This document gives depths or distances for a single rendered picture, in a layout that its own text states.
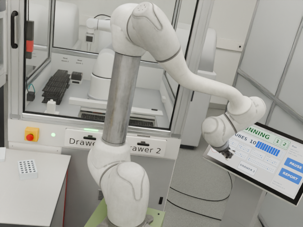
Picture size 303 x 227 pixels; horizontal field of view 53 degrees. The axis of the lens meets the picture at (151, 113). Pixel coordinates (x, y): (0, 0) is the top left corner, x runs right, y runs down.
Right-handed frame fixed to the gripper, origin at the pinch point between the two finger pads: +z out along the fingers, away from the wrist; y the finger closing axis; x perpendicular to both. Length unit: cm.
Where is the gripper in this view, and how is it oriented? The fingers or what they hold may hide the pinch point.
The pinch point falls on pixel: (227, 156)
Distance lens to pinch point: 167.1
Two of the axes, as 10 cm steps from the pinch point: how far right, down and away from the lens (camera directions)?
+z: 3.7, 4.3, 8.2
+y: -7.6, -3.7, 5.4
